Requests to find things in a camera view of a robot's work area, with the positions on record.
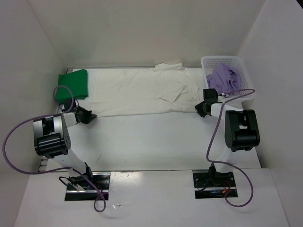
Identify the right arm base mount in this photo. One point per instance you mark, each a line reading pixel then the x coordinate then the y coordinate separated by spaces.
pixel 206 189

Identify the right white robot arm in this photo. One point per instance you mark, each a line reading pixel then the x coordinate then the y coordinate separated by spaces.
pixel 240 134

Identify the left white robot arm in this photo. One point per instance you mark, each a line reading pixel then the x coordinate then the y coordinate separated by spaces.
pixel 52 140

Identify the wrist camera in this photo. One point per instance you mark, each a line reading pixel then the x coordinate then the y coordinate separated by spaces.
pixel 69 106
pixel 210 95

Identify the lavender t shirt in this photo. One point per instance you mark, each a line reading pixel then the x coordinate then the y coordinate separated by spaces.
pixel 224 79

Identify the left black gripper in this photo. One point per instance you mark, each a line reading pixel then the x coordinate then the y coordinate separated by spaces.
pixel 89 116

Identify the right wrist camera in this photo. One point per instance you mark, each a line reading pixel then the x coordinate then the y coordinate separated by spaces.
pixel 210 95

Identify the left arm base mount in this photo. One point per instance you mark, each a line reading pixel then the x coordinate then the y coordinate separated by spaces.
pixel 74 192

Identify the green t shirt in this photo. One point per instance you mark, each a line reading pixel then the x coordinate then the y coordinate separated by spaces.
pixel 77 82

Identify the white t shirt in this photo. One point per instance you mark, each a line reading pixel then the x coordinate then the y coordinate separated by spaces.
pixel 162 89

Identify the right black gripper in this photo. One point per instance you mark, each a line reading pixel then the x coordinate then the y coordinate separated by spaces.
pixel 199 107

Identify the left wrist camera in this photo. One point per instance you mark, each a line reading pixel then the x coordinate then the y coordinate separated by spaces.
pixel 69 106

